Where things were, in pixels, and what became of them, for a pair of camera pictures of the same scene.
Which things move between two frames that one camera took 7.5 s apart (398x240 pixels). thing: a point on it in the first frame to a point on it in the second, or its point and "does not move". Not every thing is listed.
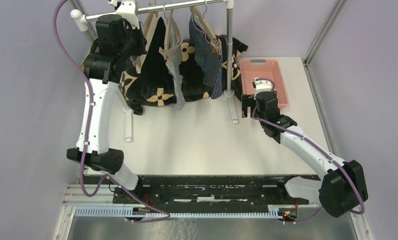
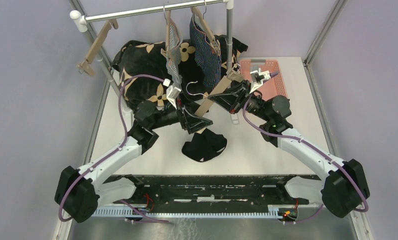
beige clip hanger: [151, 19] to [232, 74]
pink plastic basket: [251, 69] does not move
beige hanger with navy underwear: [198, 16] does not move
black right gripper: [247, 101] to [227, 100]
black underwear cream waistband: [156, 86] to [203, 144]
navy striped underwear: [210, 58] does not move
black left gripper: [141, 49] to [191, 122]
